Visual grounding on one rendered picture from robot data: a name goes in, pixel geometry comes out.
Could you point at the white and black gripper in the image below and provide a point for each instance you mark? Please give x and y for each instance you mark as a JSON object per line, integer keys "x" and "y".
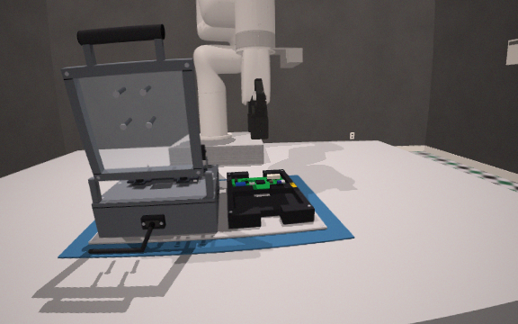
{"x": 255, "y": 66}

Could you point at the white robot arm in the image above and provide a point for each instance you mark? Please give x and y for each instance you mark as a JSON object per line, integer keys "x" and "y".
{"x": 254, "y": 23}

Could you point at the green circuit board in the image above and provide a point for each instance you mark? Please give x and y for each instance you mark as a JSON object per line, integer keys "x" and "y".
{"x": 259, "y": 183}

